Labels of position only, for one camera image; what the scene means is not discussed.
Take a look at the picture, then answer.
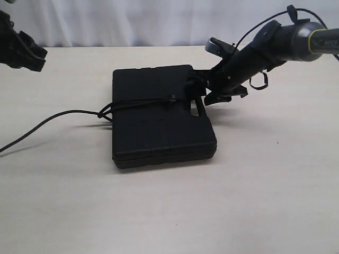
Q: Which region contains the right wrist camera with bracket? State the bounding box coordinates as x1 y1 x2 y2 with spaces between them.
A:
204 37 239 59

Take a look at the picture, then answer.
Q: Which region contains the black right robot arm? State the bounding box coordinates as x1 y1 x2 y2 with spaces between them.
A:
186 20 338 105

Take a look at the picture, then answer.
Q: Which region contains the black plastic tool case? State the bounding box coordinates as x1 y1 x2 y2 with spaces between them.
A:
112 65 217 169

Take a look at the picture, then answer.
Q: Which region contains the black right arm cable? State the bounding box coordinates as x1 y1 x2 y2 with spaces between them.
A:
235 4 339 90

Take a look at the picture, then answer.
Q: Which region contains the white backdrop curtain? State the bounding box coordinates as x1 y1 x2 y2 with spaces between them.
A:
1 1 338 47

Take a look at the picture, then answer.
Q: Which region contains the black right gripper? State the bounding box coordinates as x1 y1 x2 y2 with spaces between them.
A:
184 62 248 106

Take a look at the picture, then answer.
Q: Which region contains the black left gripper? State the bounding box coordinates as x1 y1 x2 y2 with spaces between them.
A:
1 11 48 72

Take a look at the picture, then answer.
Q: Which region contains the black braided rope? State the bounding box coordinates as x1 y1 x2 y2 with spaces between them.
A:
0 95 186 153

